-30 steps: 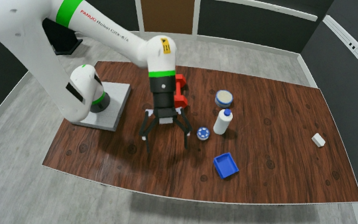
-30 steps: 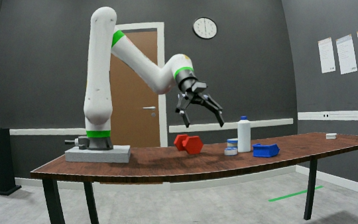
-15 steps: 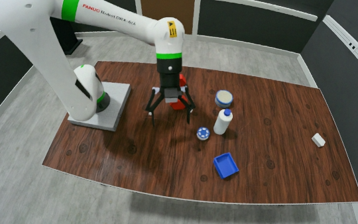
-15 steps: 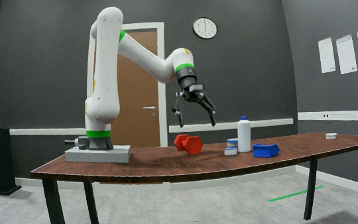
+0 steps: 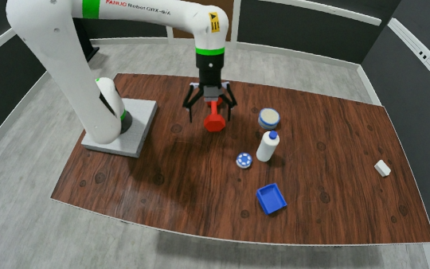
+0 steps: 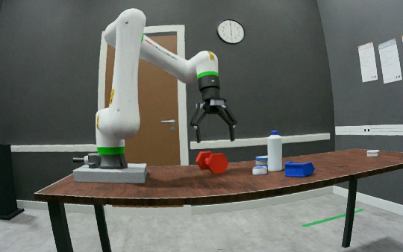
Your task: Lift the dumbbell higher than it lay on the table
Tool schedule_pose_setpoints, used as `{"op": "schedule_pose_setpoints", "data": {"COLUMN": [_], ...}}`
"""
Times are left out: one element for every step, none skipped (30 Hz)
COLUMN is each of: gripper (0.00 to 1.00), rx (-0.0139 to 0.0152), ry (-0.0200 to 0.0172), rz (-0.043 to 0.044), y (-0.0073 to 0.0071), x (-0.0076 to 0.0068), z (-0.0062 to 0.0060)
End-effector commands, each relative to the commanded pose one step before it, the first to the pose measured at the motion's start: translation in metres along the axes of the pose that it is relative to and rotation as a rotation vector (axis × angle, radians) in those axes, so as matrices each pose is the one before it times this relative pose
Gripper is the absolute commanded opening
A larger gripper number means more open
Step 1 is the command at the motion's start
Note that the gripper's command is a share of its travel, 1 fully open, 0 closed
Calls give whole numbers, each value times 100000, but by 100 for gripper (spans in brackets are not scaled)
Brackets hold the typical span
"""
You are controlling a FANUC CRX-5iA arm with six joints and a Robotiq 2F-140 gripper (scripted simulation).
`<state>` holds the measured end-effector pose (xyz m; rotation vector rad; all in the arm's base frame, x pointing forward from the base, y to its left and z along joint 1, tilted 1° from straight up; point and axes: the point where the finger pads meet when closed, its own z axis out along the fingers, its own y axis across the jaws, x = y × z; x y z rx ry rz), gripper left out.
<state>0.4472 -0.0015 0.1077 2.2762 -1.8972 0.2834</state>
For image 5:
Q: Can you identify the red dumbbell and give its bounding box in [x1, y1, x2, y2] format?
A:
[204, 96, 225, 131]

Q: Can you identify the white bottle with blue cap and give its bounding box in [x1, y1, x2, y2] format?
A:
[256, 131, 280, 162]

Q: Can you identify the blue plastic bin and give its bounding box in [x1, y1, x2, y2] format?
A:
[256, 184, 287, 215]

